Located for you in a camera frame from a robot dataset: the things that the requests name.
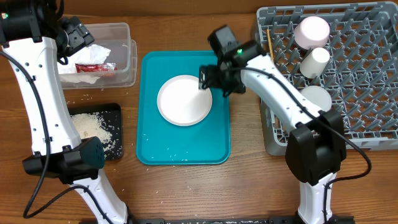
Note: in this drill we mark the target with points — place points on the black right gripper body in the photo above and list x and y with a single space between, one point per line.
216 79

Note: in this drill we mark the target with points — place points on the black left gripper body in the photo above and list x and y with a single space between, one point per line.
73 38

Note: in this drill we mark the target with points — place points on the large white plate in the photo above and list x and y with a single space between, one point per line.
182 103

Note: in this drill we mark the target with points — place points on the pale green cup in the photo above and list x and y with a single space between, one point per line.
314 63

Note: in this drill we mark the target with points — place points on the grey bowl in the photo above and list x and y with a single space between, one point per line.
318 96

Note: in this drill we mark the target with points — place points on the small pink bowl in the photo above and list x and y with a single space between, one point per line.
312 32

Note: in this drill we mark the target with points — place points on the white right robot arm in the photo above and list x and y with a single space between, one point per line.
316 144

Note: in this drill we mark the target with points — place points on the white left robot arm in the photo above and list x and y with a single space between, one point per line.
36 38

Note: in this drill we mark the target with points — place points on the clear plastic waste bin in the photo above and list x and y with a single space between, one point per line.
116 37

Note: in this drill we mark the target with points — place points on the grey dishwasher rack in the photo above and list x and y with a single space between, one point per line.
361 75

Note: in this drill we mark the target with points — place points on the crumpled white tissue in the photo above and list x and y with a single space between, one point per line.
94 54

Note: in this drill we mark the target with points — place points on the red snack wrapper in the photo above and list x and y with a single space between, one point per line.
102 70

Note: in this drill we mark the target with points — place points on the black tray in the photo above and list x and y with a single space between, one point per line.
111 113

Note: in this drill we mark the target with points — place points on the pile of rice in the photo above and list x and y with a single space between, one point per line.
90 125

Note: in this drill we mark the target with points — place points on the teal serving tray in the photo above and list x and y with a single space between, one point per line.
160 142

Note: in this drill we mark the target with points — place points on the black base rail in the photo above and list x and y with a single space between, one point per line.
270 220

